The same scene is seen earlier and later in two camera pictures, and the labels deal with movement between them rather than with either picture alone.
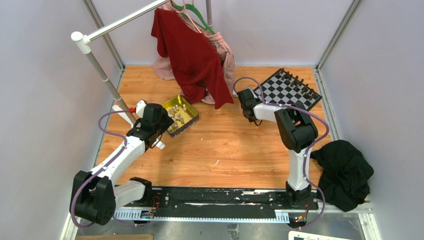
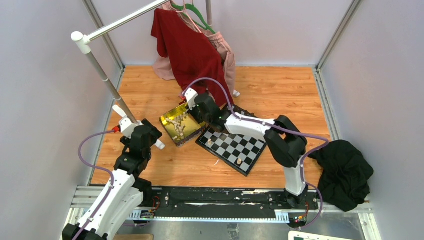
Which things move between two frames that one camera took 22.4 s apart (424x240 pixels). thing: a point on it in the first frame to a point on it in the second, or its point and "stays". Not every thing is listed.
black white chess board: x=283 y=88 to x=240 y=153
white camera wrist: x=140 y=108 to x=127 y=127
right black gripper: x=256 y=99 to x=192 y=113
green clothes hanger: x=186 y=6 stays
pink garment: x=162 y=71 stays
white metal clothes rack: x=83 y=43 stays
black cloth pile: x=345 y=174 stays
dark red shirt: x=195 y=62 stays
